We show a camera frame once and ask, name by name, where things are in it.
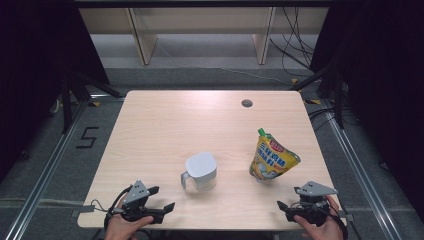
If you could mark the dark curtain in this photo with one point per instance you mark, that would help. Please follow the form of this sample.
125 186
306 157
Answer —
383 83
33 66

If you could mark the person's right hand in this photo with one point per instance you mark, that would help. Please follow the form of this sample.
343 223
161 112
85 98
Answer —
325 231

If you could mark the yellow black tape piece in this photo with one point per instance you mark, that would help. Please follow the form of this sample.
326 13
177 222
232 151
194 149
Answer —
312 101
294 81
96 104

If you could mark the grey table grommet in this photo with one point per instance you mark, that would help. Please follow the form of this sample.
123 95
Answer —
247 103

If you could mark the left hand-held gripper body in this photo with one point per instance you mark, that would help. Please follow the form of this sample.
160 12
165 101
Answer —
135 195

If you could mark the aluminium floor rail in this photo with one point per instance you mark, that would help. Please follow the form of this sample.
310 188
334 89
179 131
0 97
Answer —
50 166
360 166

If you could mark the grey tape strip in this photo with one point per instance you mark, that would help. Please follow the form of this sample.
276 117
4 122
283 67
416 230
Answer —
83 210

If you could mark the black metal stand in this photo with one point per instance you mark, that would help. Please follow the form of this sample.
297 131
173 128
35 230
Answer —
338 100
68 100

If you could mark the person's left hand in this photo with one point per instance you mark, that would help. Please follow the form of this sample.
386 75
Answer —
121 230

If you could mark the light wooden shelf unit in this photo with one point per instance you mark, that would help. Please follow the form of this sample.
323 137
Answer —
200 20

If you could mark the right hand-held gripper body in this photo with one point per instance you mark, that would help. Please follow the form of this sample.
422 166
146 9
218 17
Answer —
313 206

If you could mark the white lidded seasoning jar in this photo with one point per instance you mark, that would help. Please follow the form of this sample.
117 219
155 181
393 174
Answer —
201 166

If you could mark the yellow seasoning pouch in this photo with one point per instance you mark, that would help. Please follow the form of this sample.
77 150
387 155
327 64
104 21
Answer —
271 156

